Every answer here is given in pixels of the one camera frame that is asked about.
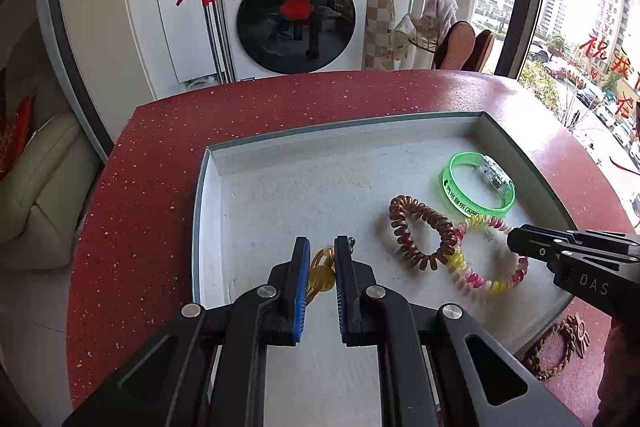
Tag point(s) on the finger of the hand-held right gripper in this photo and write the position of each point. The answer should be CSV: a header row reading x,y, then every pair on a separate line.
x,y
605,242
530,242

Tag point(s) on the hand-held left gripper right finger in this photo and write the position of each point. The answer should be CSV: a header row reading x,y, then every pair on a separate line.
x,y
341,287

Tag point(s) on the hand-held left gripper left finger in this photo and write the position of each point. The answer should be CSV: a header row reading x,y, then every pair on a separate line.
x,y
301,287

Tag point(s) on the white shallow tray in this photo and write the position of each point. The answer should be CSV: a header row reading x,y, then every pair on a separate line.
x,y
300,187

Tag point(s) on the person's right forearm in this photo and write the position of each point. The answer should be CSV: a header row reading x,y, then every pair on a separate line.
x,y
625,377

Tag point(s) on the row of parked cars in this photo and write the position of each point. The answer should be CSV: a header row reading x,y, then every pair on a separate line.
x,y
607,112

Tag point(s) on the red window decal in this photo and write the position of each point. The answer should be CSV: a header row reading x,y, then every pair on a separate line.
x,y
597,52

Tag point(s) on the brown slipper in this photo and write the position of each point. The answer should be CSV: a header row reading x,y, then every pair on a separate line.
x,y
484,52
457,47

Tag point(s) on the white front-load washing machine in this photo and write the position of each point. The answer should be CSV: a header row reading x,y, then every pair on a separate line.
x,y
300,57

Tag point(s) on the white hanging garment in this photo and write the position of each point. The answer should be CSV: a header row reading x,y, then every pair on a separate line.
x,y
402,39

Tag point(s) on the pale pink towel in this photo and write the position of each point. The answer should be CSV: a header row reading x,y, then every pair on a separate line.
x,y
442,9

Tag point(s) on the checkered cloth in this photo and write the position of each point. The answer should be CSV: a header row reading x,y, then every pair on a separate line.
x,y
379,17

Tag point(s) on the cream leather sofa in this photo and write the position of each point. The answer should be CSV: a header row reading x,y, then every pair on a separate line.
x,y
45,187

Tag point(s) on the red printed cushion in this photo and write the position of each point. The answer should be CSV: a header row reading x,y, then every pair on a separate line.
x,y
15,132

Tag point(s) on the grey door frame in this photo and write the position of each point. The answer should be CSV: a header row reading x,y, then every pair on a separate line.
x,y
75,72

